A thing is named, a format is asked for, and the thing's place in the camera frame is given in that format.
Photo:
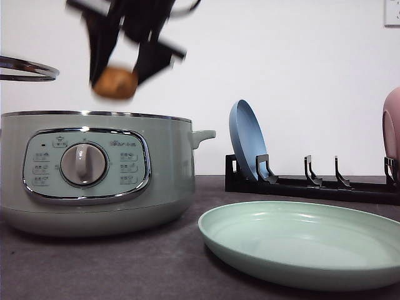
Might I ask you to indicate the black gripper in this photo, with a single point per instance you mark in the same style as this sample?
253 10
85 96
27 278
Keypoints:
141 20

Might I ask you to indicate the brown potato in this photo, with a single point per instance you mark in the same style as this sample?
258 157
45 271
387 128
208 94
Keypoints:
115 83

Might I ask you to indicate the glass steamer lid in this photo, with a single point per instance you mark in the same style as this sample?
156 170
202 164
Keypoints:
15 69

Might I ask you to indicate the green plate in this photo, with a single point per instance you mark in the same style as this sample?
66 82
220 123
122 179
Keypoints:
306 245

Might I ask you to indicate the green electric steamer pot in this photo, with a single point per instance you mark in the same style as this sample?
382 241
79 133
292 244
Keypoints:
96 174

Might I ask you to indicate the blue plate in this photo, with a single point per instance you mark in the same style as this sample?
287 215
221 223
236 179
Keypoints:
246 136

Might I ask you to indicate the black plate rack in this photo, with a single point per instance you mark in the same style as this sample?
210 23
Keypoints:
312 188

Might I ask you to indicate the pink plate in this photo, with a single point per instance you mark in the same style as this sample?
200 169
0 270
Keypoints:
391 125

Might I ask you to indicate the white wall socket right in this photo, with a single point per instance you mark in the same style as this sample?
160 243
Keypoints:
390 14

